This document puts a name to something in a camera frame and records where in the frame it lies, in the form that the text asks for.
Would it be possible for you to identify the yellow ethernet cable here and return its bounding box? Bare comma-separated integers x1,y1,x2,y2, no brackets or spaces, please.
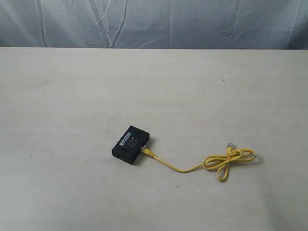
141,142,257,183

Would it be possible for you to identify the small black network box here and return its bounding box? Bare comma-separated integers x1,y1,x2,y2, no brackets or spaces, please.
112,126,150,165

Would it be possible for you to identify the grey wrinkled backdrop cloth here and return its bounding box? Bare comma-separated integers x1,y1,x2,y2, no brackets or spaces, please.
0,0,308,50

